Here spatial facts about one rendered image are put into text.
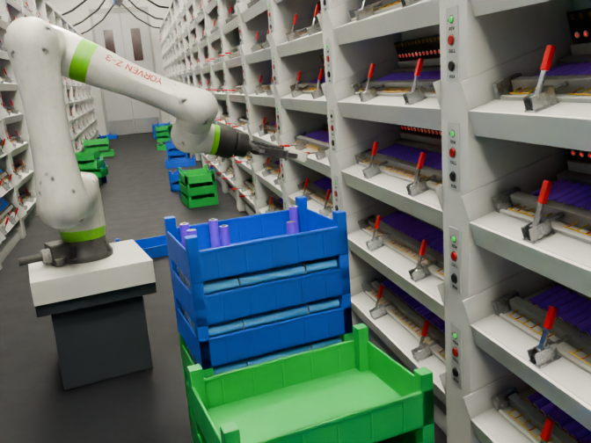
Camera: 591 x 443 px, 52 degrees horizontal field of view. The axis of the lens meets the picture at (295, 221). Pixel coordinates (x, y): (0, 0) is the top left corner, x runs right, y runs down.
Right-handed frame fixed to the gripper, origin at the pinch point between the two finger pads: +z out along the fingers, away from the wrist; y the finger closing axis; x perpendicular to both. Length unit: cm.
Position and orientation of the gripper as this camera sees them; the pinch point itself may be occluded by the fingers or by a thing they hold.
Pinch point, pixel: (295, 155)
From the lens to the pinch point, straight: 196.5
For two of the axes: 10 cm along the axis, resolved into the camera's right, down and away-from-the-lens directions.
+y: 2.9, 2.7, -9.2
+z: 9.3, 1.4, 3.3
